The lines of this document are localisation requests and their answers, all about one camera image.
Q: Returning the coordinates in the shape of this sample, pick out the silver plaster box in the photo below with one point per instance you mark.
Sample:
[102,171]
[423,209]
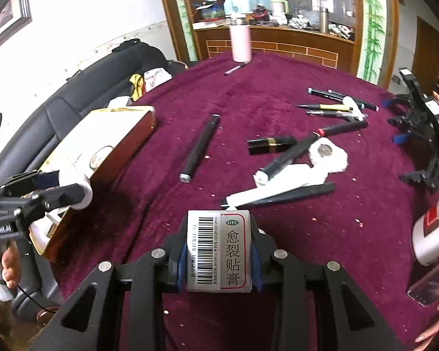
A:
[219,251]

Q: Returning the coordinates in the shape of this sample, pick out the black gold lipstick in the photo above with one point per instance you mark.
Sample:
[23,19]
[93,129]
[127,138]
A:
[270,145]

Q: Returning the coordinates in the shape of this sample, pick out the long black tube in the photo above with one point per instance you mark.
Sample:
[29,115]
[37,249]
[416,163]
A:
[197,153]

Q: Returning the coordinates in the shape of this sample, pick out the black leather sofa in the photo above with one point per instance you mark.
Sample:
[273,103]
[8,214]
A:
[85,91]

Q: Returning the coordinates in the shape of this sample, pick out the white ointment tube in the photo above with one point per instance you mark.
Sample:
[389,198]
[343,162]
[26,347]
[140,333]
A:
[241,198]

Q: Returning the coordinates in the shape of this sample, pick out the clear black pen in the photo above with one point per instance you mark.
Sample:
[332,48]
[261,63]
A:
[338,114]

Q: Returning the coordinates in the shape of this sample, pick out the small pen near bottle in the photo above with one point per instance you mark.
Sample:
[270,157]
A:
[235,68]

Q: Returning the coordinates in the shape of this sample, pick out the operator left hand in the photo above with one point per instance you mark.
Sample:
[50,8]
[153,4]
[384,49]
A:
[10,261]

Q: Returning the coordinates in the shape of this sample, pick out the large white red bottle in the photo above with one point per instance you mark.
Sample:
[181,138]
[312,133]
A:
[425,237]

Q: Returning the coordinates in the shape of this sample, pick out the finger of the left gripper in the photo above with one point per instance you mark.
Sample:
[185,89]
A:
[44,180]
[44,201]

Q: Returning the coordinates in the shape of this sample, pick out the white red carton box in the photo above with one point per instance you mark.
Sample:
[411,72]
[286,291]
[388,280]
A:
[294,175]

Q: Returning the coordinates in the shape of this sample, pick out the white pill bottle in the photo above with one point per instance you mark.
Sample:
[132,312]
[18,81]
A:
[78,186]

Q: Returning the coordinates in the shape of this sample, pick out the pink thermos bottle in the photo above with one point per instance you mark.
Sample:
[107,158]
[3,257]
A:
[240,36]

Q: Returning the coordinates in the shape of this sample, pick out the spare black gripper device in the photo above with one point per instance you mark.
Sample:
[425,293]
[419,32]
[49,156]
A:
[419,118]

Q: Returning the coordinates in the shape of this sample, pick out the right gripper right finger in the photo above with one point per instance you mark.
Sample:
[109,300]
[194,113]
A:
[263,271]

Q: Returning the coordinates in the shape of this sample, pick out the yellow black pen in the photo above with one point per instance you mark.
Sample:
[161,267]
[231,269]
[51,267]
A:
[337,107]

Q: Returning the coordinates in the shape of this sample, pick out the framed wall picture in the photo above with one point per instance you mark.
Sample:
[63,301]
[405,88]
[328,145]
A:
[15,15]

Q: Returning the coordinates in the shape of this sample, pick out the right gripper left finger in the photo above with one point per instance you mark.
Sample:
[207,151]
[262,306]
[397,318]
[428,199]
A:
[177,263]

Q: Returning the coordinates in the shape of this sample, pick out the white storage box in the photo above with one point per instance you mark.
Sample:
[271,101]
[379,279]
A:
[91,155]

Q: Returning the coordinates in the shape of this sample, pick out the white plastic bag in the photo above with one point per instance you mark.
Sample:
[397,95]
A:
[155,77]

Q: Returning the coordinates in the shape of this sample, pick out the wooden cabinet counter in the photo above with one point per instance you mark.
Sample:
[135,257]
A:
[212,38]

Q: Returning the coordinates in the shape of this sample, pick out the black nail file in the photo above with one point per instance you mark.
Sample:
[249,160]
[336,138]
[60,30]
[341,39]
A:
[295,194]

